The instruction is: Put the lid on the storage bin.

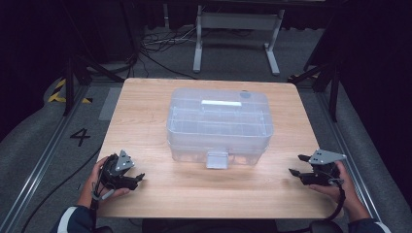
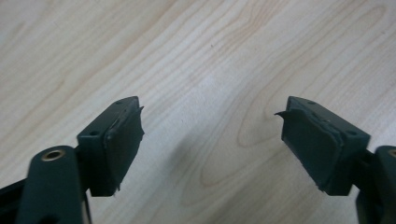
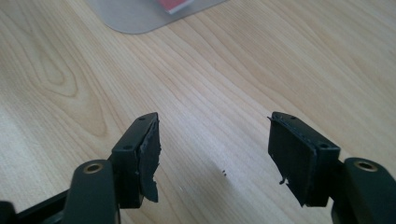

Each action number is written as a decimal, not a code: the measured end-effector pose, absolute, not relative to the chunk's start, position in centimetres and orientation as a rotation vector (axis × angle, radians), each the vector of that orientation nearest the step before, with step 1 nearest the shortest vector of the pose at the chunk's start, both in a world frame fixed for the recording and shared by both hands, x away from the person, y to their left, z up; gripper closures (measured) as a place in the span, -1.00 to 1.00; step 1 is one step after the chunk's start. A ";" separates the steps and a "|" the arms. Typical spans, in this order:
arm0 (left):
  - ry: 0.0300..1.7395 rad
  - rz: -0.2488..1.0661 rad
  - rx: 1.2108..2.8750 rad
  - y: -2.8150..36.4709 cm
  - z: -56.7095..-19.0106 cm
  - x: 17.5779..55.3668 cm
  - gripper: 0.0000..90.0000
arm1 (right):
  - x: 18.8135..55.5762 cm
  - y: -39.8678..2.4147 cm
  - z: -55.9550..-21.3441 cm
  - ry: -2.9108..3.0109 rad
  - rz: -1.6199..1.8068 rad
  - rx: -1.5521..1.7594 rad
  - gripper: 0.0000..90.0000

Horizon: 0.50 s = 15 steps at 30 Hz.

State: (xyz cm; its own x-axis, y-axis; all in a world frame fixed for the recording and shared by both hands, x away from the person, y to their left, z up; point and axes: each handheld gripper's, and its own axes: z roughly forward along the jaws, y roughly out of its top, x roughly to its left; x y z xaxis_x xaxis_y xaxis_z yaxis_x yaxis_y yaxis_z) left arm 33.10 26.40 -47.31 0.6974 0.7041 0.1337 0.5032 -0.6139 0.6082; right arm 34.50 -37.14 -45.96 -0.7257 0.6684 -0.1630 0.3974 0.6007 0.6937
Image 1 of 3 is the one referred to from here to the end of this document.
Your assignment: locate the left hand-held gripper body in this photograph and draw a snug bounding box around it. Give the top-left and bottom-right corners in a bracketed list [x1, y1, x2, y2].
[101, 149, 137, 190]

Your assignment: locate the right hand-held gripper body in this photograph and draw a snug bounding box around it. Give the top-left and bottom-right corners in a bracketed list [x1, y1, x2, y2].
[303, 149, 347, 187]

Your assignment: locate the clear plastic storage box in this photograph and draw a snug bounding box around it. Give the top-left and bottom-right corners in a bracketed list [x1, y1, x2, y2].
[166, 87, 275, 170]

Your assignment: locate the person's left hand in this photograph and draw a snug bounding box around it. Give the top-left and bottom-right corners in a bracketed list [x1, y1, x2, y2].
[76, 155, 131, 209]

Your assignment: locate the person's right hand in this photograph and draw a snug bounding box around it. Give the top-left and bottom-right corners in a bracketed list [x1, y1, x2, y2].
[308, 160, 371, 223]

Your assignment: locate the black metal stand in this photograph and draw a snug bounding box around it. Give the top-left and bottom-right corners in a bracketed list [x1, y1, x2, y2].
[287, 59, 342, 123]
[62, 52, 126, 117]

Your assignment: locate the yellow and black floor tape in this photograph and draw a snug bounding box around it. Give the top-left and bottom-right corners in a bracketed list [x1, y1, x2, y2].
[47, 78, 93, 105]

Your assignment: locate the grey metal floor rail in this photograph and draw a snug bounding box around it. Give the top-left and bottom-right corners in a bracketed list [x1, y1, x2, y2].
[0, 84, 90, 233]
[315, 91, 387, 233]

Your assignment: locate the right hand-held gripper cable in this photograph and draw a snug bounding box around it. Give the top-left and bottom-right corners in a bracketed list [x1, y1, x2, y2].
[324, 178, 347, 224]

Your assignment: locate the long black floor cable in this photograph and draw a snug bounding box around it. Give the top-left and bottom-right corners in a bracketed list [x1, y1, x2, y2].
[20, 145, 103, 233]

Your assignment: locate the tangle of floor cables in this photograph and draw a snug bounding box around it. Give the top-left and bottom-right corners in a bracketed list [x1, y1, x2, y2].
[138, 24, 199, 81]

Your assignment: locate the grey metal desk frame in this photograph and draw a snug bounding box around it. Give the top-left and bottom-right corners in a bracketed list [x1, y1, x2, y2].
[192, 4, 286, 77]

